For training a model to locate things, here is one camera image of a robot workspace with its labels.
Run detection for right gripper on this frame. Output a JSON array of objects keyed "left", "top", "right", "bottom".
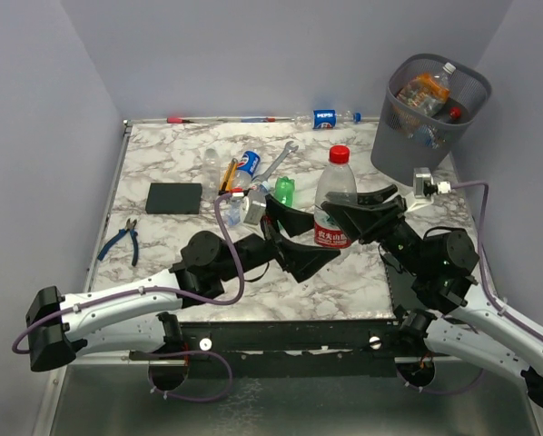
[{"left": 321, "top": 183, "right": 428, "bottom": 275}]

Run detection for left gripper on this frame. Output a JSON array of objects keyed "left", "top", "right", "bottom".
[{"left": 218, "top": 196, "right": 341, "bottom": 283}]

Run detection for red green label water bottle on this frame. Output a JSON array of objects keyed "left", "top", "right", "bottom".
[{"left": 313, "top": 144, "right": 357, "bottom": 249}]

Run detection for green plastic bottle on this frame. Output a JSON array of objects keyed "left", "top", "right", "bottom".
[{"left": 273, "top": 176, "right": 295, "bottom": 207}]

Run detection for blue label water bottle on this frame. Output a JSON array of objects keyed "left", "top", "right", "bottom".
[{"left": 410, "top": 124, "right": 448, "bottom": 149}]

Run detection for large orange label bottle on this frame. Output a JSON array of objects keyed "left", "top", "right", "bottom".
[{"left": 397, "top": 63, "right": 456, "bottom": 117}]

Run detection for red label clear bottle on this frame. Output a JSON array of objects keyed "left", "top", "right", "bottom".
[{"left": 433, "top": 106, "right": 462, "bottom": 125}]

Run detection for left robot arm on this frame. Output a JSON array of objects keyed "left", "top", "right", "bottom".
[{"left": 12, "top": 199, "right": 341, "bottom": 372}]

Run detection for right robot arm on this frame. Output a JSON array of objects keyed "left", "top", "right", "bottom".
[{"left": 321, "top": 179, "right": 543, "bottom": 409}]

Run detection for grey mesh waste bin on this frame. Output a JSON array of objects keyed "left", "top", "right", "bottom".
[{"left": 370, "top": 54, "right": 492, "bottom": 185}]

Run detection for clear bottle purple label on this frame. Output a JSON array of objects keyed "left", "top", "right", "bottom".
[{"left": 227, "top": 181, "right": 271, "bottom": 226}]

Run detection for silver open-end wrench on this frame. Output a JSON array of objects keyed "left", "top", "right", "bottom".
[{"left": 252, "top": 141, "right": 299, "bottom": 183}]

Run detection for black notebook right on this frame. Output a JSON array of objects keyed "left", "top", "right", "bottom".
[{"left": 382, "top": 254, "right": 420, "bottom": 315}]

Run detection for Pepsi bottle blue label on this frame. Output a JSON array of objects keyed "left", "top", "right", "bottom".
[{"left": 230, "top": 150, "right": 261, "bottom": 191}]

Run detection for Pepsi bottle at back edge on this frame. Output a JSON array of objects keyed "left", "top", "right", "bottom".
[{"left": 292, "top": 109, "right": 361, "bottom": 130}]

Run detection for clear empty bottle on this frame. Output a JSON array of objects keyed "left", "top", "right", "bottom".
[{"left": 203, "top": 148, "right": 221, "bottom": 192}]

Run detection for black box left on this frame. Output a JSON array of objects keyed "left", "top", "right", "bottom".
[{"left": 145, "top": 183, "right": 202, "bottom": 215}]

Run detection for blue handled screwdriver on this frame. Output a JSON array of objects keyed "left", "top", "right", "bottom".
[{"left": 240, "top": 116, "right": 278, "bottom": 124}]

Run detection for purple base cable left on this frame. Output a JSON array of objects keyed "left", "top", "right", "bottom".
[{"left": 147, "top": 350, "right": 234, "bottom": 403}]

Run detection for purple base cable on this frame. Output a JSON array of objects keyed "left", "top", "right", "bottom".
[
  {"left": 396, "top": 362, "right": 486, "bottom": 395},
  {"left": 147, "top": 350, "right": 234, "bottom": 403}
]

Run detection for blue handled pliers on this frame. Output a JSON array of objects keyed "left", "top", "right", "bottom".
[{"left": 96, "top": 217, "right": 140, "bottom": 266}]

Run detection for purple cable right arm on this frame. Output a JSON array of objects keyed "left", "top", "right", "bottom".
[{"left": 448, "top": 180, "right": 543, "bottom": 351}]

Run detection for red handled screwdriver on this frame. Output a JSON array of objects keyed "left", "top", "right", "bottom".
[{"left": 165, "top": 117, "right": 198, "bottom": 124}]

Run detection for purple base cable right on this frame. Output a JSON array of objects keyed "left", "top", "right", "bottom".
[{"left": 396, "top": 362, "right": 486, "bottom": 395}]

